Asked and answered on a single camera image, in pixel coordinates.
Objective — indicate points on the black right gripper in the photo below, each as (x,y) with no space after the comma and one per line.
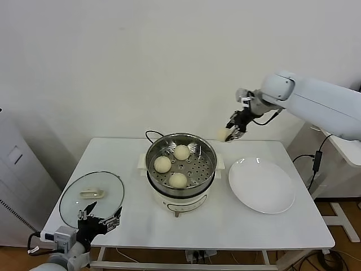
(242,120)

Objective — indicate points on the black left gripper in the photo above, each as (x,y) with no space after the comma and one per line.
(90,228)

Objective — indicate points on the white steamed baozi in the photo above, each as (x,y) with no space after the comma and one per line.
(162,164)
(221,135)
(181,153)
(178,180)

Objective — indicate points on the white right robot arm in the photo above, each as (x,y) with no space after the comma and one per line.
(316,98)

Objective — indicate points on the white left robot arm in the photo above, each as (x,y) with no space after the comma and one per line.
(56,264)

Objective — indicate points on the stainless steel steamer basket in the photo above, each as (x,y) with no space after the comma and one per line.
(200,172)

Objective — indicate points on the white round plate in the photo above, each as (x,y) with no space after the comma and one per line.
(259,186)

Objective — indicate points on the cream electric cooker base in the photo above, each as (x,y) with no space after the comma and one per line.
(183,201)

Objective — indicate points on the black power adapter box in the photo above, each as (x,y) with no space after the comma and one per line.
(317,161)

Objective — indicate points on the light grey cabinet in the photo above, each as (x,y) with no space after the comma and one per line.
(17,169)

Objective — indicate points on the white power strip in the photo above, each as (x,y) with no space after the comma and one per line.
(200,255)

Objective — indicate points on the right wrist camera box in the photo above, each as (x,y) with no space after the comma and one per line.
(242,94)

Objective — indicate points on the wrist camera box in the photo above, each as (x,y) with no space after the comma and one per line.
(242,94)
(63,235)

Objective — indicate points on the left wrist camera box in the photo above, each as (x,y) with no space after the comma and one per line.
(63,235)

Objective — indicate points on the white table frame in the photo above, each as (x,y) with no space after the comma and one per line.
(141,264)

